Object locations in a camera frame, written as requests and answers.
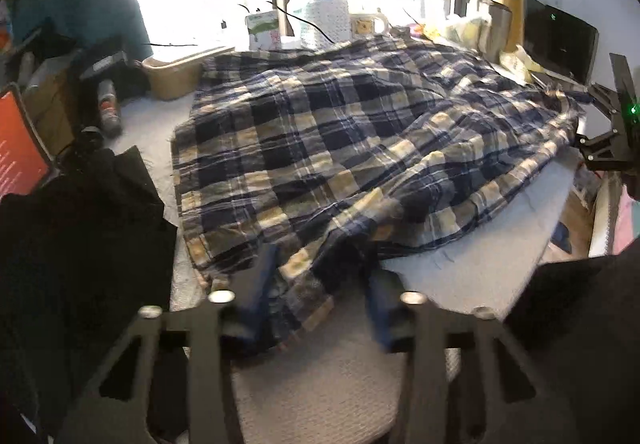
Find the beige plastic food container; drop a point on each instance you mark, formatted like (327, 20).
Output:
(171, 80)

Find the tablet with orange screen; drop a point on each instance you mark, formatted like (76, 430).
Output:
(25, 162)

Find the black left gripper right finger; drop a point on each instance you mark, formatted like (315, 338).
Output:
(466, 379)

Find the green white milk carton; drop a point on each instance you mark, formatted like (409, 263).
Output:
(263, 30)

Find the yellow cartoon mug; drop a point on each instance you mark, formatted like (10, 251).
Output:
(363, 25)

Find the spray can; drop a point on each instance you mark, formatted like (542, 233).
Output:
(111, 123)

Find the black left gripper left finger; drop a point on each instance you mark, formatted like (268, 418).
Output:
(114, 406)

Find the black laptop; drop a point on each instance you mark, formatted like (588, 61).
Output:
(559, 41)

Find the black folded cloth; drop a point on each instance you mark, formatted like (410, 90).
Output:
(79, 257)

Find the white perforated plastic basket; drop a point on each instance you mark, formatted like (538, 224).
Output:
(326, 22)

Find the blue plaid pants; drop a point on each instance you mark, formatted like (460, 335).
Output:
(376, 147)

